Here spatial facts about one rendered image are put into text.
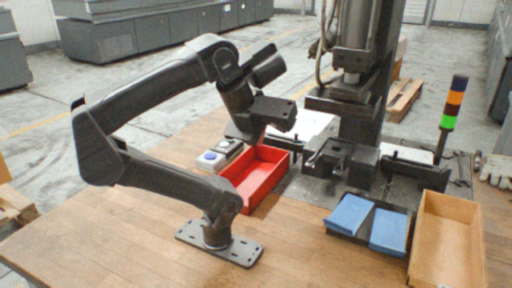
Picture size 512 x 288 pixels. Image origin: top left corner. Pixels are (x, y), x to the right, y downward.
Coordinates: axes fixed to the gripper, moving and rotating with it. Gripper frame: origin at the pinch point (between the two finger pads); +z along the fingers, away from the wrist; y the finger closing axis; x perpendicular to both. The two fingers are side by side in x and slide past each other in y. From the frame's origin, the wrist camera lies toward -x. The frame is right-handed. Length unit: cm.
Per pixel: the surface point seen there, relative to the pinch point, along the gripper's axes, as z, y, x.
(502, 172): 40, 30, -55
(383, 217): 20.7, -0.9, -27.9
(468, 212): 24, 7, -46
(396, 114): 229, 194, -10
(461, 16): 547, 773, -76
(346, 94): 4.8, 21.1, -13.7
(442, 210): 25.3, 6.5, -40.2
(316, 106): 9.6, 19.5, -6.1
